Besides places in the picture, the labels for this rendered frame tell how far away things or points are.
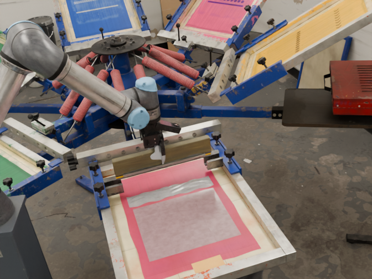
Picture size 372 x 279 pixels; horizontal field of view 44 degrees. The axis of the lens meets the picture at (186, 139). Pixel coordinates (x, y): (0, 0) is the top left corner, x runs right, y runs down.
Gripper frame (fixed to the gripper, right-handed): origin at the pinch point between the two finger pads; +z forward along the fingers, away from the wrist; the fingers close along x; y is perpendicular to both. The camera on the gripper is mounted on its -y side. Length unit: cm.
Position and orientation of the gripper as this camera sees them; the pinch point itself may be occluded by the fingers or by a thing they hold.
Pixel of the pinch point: (163, 158)
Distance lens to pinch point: 186.7
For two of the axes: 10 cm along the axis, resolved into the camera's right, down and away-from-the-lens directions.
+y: -9.5, 2.3, -2.0
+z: 1.0, 8.5, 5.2
